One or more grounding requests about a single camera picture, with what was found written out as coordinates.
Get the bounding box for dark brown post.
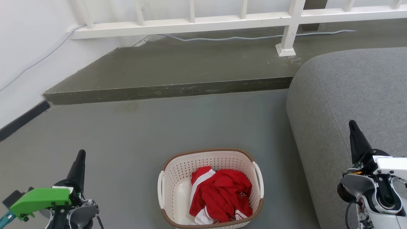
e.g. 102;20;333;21
301;0;328;32

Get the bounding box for red white clothing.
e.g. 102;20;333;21
189;166;253;225

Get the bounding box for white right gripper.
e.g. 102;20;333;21
348;120;407;176

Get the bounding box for grey fabric sofa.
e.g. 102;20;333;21
286;47;407;229

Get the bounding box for black wall baseboard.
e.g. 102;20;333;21
0;100;51;142

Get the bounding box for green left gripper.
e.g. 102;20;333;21
10;149;86;221

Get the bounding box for white perforated laundry basket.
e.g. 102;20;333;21
157;148;265;229

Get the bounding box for raised concrete step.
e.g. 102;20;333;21
42;19;407;106

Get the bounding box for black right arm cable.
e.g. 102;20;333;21
345;200;360;229

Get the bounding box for white wooden railing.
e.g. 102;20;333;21
68;0;407;57

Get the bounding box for light blue cable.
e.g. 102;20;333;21
0;24;357;93

